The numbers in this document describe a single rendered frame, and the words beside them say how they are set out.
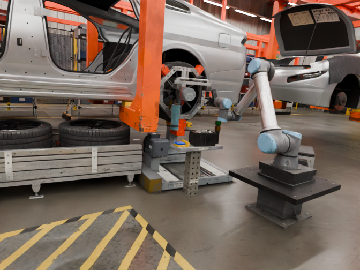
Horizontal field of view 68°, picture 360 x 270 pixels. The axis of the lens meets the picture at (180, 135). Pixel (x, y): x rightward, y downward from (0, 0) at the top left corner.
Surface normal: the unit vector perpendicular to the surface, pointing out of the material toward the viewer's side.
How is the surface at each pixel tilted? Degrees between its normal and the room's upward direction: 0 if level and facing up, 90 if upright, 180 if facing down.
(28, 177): 90
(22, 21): 88
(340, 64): 87
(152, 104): 90
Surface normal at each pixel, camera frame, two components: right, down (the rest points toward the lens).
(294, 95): -0.67, 0.40
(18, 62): 0.46, 0.24
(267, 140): -0.87, 0.08
